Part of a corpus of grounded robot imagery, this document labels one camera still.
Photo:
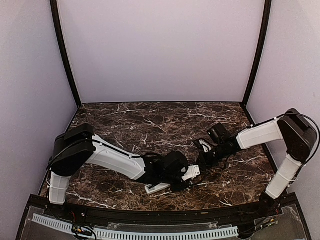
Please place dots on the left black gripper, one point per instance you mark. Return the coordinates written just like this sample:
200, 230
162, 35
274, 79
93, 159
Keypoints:
176, 188

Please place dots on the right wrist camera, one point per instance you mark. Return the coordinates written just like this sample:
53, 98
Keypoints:
203, 145

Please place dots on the white remote control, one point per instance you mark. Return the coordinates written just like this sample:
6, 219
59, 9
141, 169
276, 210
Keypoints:
152, 189

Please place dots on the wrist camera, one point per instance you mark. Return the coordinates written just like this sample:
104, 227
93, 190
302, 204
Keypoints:
203, 145
192, 172

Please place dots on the left black frame post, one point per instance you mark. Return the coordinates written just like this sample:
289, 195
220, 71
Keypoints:
63, 52

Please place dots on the right black frame post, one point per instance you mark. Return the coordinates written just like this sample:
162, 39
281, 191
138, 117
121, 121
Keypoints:
258, 52

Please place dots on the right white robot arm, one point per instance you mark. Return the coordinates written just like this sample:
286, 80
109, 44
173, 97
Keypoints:
298, 133

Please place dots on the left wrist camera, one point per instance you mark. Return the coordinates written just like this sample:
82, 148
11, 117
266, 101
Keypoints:
192, 172

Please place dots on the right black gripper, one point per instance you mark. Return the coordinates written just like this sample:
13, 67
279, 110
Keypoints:
205, 162

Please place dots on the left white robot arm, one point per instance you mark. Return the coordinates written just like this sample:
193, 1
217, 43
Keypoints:
80, 146

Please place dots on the black front rail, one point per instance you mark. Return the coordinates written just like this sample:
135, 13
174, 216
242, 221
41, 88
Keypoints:
242, 215

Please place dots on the white cable duct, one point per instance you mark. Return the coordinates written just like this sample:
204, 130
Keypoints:
107, 234

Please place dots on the black frame post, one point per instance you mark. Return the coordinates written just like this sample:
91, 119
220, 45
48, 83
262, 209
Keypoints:
258, 52
63, 52

